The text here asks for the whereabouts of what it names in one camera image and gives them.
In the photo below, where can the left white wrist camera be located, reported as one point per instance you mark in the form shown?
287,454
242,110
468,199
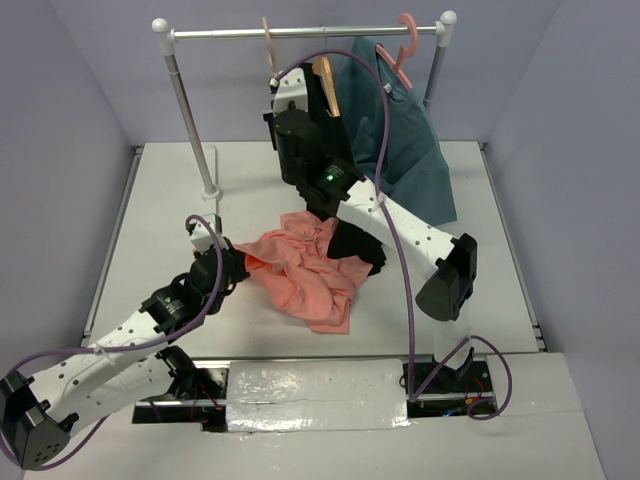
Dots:
201,231

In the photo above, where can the wooden hanger with black shirt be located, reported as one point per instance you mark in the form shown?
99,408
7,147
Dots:
322,68

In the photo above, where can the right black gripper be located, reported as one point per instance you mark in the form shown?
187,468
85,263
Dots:
269,117

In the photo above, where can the black t shirt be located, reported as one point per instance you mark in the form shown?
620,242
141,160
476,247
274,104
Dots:
348,239

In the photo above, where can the teal t shirt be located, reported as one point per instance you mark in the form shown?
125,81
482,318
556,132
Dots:
414,172

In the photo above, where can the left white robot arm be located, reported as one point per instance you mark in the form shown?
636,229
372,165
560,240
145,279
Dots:
138,360

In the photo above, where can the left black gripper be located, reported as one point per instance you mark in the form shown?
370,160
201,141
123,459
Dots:
240,272

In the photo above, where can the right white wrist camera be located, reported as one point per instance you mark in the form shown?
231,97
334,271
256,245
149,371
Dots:
290,92

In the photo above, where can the silver foil cover panel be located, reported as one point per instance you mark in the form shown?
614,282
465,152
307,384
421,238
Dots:
346,395

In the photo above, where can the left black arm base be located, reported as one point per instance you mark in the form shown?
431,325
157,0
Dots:
196,393

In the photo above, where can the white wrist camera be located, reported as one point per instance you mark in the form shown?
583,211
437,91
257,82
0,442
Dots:
290,92
201,231

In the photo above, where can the salmon pink t shirt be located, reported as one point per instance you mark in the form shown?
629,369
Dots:
292,265

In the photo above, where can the light wooden hanger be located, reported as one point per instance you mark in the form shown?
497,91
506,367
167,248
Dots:
270,49

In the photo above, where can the white and silver clothes rack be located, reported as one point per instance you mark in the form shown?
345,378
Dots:
168,37

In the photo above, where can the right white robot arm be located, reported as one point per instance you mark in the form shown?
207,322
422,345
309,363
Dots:
447,264

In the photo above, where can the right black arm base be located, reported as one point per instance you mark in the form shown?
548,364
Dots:
452,393

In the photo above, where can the pink plastic hanger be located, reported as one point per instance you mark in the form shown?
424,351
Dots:
405,52

